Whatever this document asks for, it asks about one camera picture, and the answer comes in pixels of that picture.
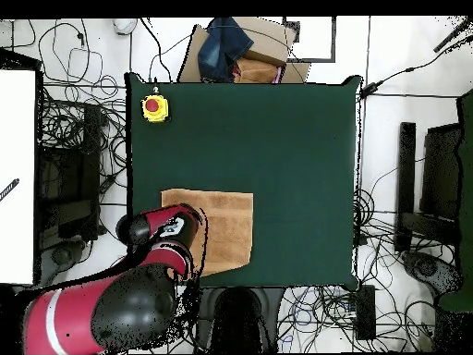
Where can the tan terry towel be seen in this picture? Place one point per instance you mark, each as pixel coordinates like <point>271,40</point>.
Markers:
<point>229,222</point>

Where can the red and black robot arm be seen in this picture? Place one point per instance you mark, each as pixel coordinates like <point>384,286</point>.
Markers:
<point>133,307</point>

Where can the black flat floor bar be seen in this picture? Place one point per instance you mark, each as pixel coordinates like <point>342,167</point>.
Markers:
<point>406,166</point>

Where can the dark green tablecloth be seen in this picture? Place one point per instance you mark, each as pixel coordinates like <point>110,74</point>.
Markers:
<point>221,122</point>

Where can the yellow emergency stop button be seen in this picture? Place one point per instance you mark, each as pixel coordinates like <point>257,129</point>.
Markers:
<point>155,109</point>

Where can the orange folded towel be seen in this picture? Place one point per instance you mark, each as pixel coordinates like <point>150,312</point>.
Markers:
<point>255,70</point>

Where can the blue denim jeans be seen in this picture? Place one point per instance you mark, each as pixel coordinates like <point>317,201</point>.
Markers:
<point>221,48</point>

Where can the brown cardboard box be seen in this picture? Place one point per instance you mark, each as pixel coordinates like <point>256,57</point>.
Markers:
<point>266,40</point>

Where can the black power adapter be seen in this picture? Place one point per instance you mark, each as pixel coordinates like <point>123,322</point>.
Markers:
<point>368,90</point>

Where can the black caster base leg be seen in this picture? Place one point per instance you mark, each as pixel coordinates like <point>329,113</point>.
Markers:
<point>63,255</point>
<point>425,267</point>

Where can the person's white shoe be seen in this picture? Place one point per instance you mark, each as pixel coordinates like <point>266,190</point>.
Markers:
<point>123,26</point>

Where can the green cloth covered table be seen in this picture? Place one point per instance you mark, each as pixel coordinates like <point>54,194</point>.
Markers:
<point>466,185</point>

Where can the black tripod leg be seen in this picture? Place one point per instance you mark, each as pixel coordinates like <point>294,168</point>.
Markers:
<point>452,35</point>

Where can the dark square floor frame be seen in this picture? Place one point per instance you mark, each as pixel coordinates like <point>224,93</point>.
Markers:
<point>314,60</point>

